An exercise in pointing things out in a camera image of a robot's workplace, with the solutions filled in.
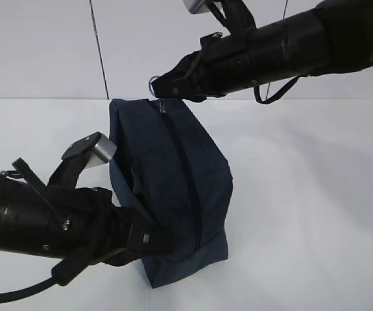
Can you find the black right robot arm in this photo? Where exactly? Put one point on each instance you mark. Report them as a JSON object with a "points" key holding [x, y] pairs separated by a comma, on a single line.
{"points": [[334, 37]]}

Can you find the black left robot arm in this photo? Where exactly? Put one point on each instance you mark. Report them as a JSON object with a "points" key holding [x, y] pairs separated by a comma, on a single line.
{"points": [[28, 226]]}

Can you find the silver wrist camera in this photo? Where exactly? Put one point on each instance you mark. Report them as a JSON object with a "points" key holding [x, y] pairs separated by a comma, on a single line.
{"points": [[93, 150], [233, 15]]}

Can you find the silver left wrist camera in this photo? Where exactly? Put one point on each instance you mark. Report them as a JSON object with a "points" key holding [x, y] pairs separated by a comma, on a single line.
{"points": [[93, 150]]}

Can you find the dark blue lunch bag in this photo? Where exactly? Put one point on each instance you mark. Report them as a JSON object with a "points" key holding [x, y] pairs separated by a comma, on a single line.
{"points": [[169, 169]]}

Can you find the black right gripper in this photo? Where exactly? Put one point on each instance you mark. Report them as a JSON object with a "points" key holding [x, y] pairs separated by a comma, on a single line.
{"points": [[222, 66]]}

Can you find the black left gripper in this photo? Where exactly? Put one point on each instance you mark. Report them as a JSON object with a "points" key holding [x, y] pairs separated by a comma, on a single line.
{"points": [[108, 231]]}

